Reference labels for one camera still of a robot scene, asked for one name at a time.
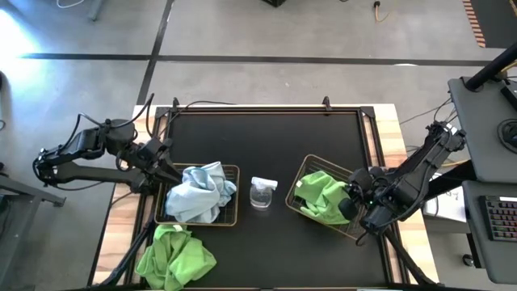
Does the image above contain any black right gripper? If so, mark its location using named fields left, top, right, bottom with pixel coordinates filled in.
left=338, top=166, right=391, bottom=221

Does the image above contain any grey metal stand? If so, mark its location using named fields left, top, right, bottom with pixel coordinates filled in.
left=0, top=161, right=67, bottom=208

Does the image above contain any black coiled cable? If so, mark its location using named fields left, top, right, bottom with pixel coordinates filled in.
left=496, top=118, right=517, bottom=154

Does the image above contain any white paper sheet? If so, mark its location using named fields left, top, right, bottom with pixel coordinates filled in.
left=422, top=173, right=468, bottom=223

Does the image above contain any gold wire basket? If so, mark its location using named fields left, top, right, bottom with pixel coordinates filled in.
left=284, top=154, right=379, bottom=240
left=153, top=162, right=241, bottom=227

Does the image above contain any grey cart shelf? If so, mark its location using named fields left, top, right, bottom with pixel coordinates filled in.
left=447, top=75, right=517, bottom=185

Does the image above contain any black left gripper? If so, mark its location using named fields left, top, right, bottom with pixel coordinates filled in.
left=139, top=137, right=183, bottom=188

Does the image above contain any backlit computer keyboard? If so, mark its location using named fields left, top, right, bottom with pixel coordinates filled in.
left=479, top=196, right=517, bottom=243

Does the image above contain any black cart leg beam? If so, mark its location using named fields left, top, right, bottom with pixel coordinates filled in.
left=423, top=159, right=480, bottom=199

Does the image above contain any black metal pole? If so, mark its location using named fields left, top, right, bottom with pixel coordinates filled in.
left=464, top=42, right=517, bottom=92

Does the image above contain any grey keyboard tray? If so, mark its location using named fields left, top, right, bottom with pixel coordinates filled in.
left=461, top=179, right=517, bottom=285

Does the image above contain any yellow floor cable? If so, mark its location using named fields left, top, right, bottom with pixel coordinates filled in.
left=374, top=0, right=393, bottom=23

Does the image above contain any grey metal leg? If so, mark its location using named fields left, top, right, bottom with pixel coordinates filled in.
left=87, top=0, right=107, bottom=22

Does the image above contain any dark mat with orange edge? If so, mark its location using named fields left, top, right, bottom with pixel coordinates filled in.
left=462, top=0, right=517, bottom=49

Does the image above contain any black table mat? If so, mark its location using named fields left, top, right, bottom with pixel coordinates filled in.
left=161, top=111, right=389, bottom=289

